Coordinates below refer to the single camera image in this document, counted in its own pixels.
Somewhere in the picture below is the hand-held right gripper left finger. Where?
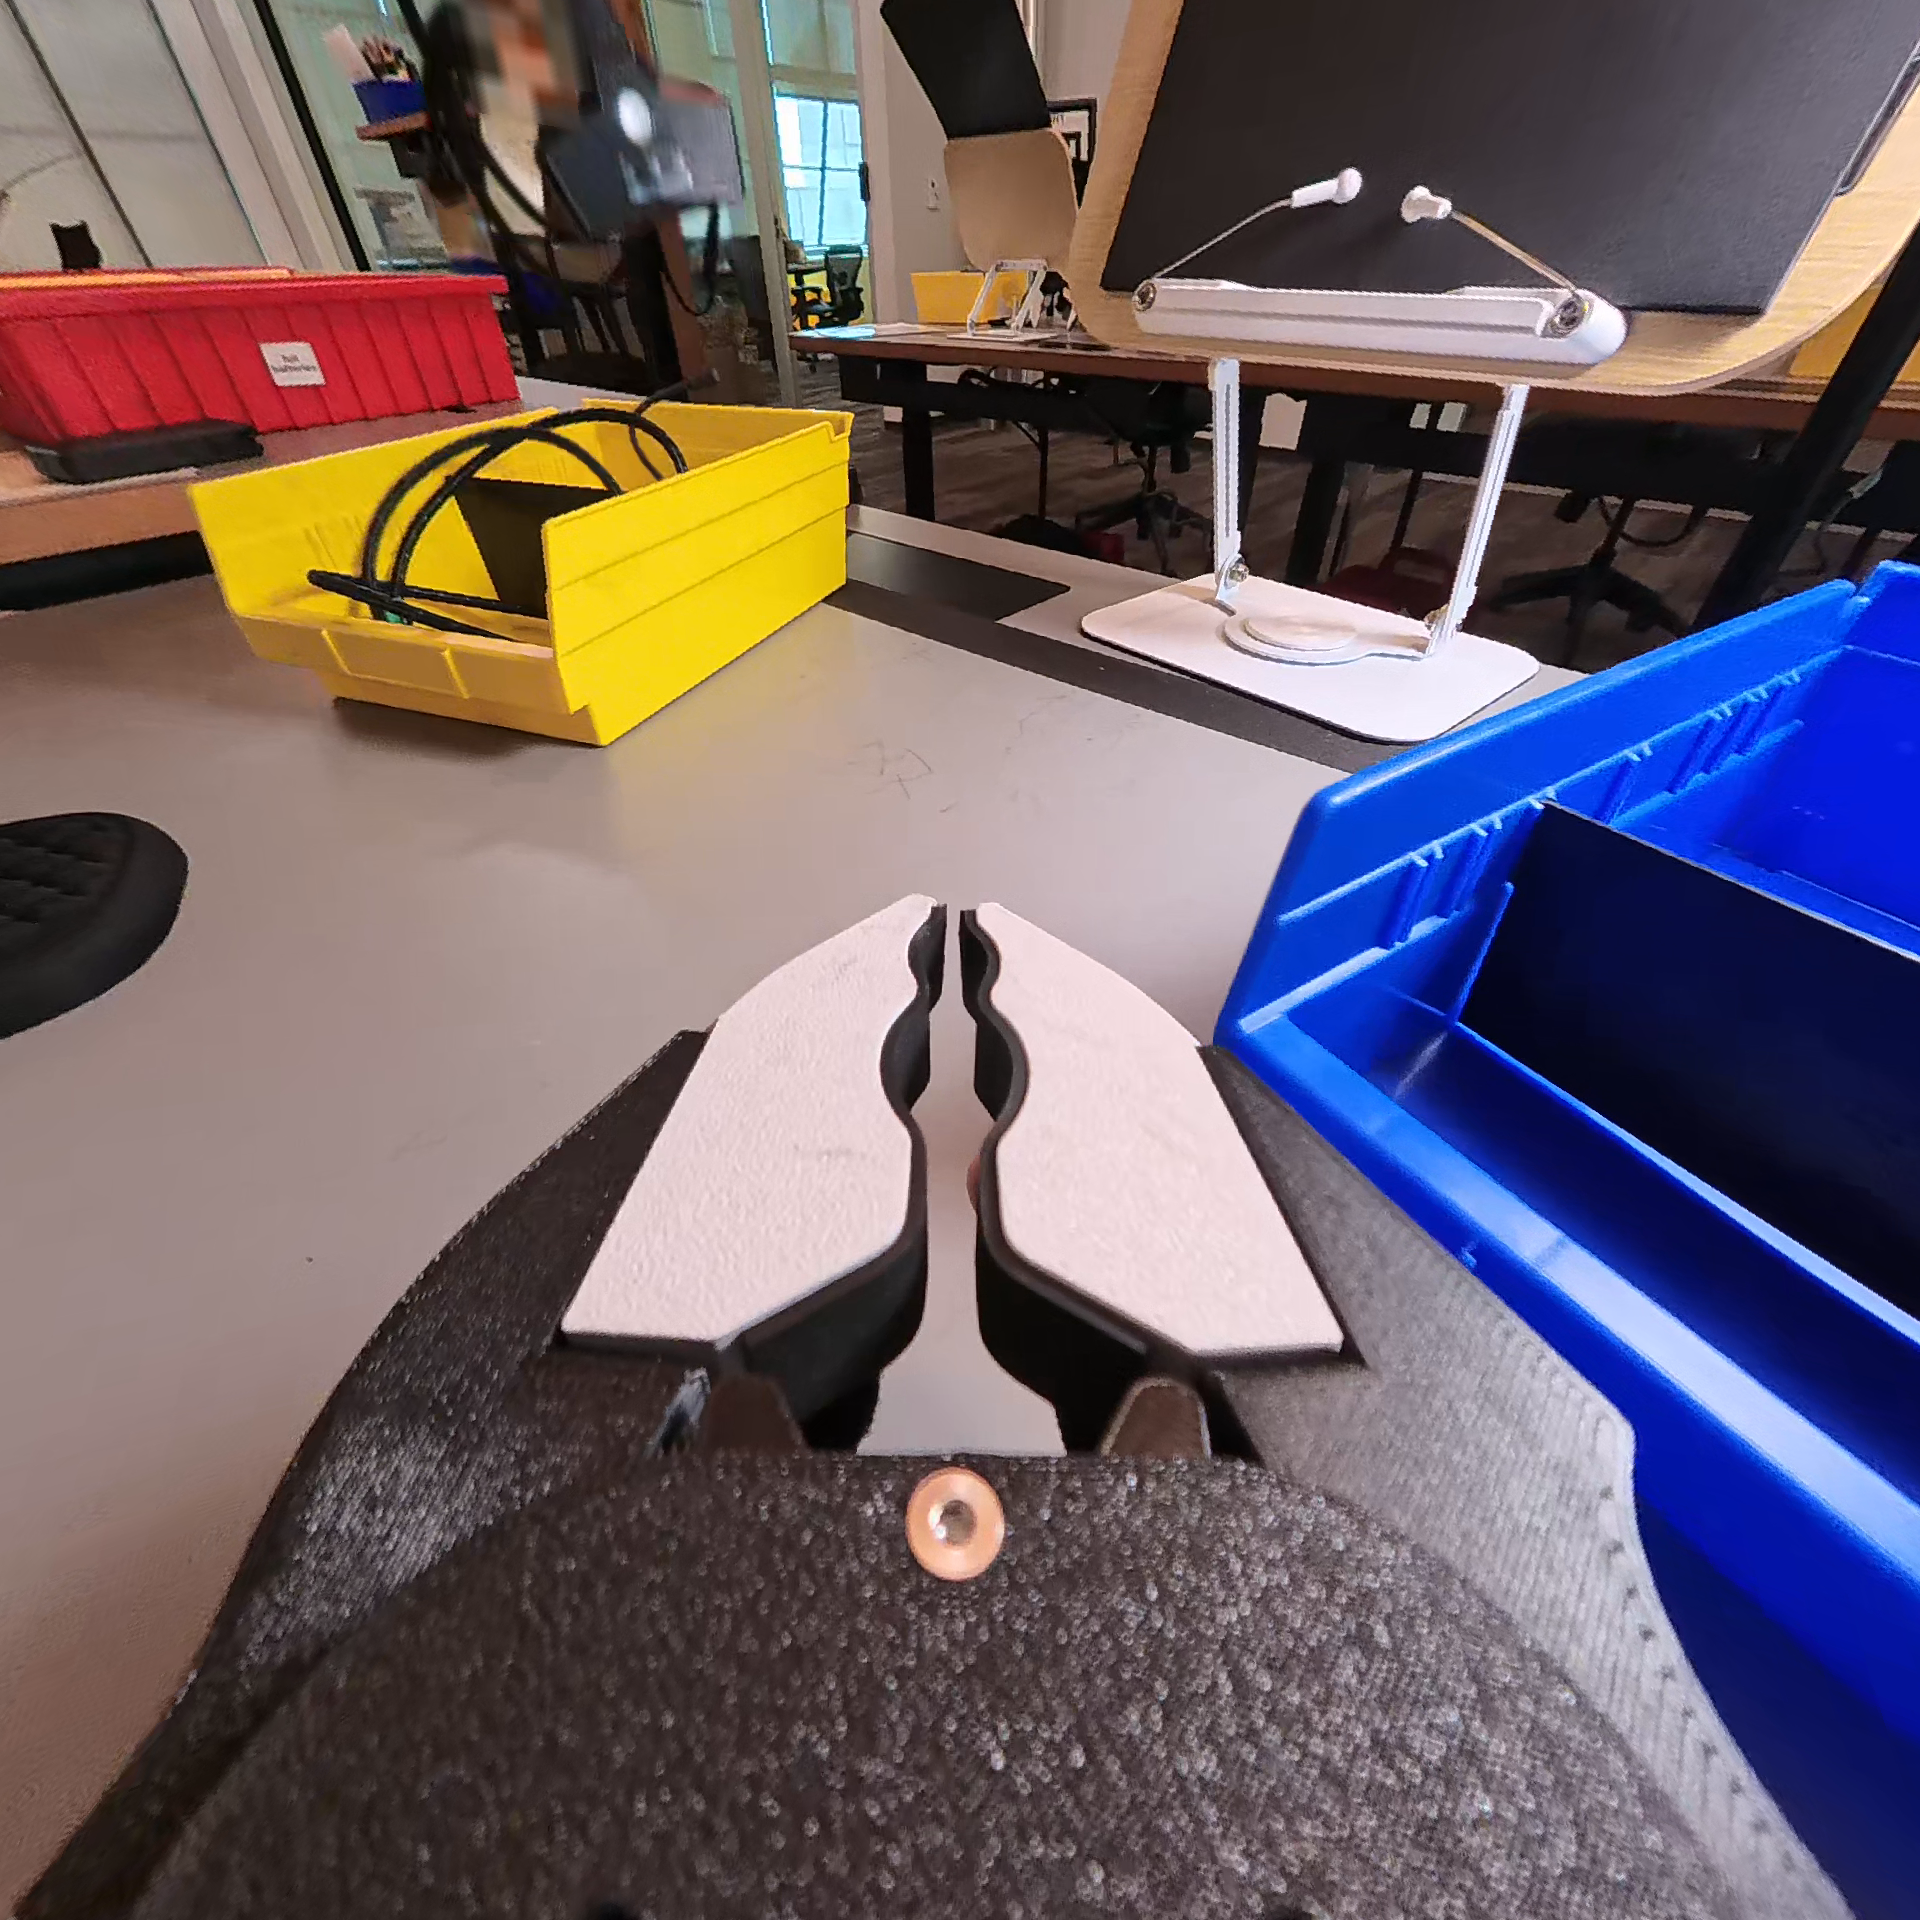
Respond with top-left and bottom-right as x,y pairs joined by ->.
556,895 -> 950,1360

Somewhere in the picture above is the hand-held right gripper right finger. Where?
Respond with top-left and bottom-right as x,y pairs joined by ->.
958,903 -> 1352,1368

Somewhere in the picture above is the yellow plastic bin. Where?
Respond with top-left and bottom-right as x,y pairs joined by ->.
188,402 -> 856,749

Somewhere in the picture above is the black cable with green plugs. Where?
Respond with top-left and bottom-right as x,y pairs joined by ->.
305,567 -> 549,629

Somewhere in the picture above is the thick black braided cable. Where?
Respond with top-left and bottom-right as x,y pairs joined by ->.
359,402 -> 694,602
382,427 -> 624,602

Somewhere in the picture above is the black bin divider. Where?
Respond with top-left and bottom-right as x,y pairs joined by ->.
1462,802 -> 1920,1209
455,480 -> 606,620

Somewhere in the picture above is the blue plastic bin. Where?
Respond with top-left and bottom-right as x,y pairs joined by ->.
1212,560 -> 1920,1748

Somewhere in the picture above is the black chair armrest pad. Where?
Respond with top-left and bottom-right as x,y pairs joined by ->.
0,809 -> 191,1041

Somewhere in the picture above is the wooden office desk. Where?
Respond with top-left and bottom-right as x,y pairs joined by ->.
786,322 -> 1920,602

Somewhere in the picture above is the white tablet stand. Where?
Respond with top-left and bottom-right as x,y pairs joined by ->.
1078,165 -> 1631,748

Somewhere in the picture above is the flat black case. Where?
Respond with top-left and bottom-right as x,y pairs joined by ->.
28,421 -> 264,484

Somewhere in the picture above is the black tripod leg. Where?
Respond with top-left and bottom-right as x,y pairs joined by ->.
1692,248 -> 1920,634

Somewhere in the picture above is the red plastic bin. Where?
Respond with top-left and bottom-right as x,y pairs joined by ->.
0,267 -> 520,448

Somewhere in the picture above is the black board with wooden edge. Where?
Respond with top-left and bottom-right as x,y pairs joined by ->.
877,0 -> 1086,337
1063,0 -> 1920,404

